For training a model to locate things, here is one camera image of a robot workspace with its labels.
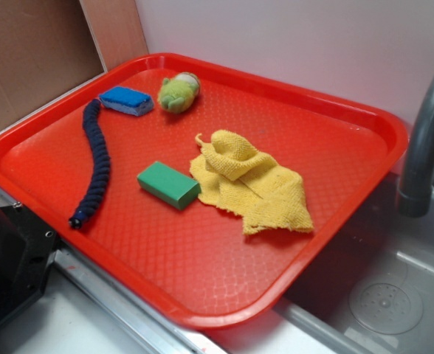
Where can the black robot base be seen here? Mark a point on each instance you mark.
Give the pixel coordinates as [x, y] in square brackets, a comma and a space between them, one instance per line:
[27, 250]

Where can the green rectangular block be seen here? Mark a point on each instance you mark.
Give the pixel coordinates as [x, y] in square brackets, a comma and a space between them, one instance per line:
[169, 185]

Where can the yellow knitted cloth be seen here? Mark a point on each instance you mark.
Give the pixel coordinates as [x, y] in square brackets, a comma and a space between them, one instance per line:
[236, 177]

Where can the red plastic tray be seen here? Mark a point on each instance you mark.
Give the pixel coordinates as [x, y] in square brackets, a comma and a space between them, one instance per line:
[195, 265]

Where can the green plush toy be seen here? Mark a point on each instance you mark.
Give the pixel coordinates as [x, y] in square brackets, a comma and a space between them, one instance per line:
[177, 94]

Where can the blue sponge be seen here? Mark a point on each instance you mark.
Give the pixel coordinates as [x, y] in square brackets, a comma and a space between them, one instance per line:
[127, 101]

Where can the grey sink faucet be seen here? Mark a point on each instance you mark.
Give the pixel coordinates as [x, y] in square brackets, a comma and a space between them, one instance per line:
[416, 183]

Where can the grey toy sink basin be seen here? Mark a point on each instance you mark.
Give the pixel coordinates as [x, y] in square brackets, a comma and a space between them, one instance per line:
[371, 288]

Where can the brown cardboard panel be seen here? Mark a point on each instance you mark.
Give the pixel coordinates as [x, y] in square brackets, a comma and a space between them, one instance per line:
[48, 48]

